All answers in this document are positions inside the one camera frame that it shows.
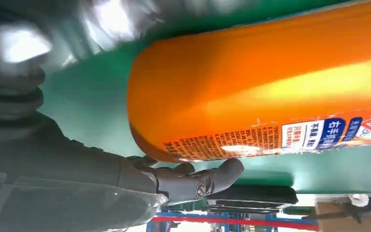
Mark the red and blue rail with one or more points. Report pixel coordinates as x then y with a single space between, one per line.
236 221

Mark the green mat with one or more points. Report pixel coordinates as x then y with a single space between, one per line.
89 105

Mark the open black foam case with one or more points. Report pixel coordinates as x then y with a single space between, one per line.
252 194

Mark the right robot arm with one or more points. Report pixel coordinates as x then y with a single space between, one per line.
9 102

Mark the white table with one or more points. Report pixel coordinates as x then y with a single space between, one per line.
329 198

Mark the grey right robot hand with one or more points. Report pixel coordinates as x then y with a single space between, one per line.
60 179

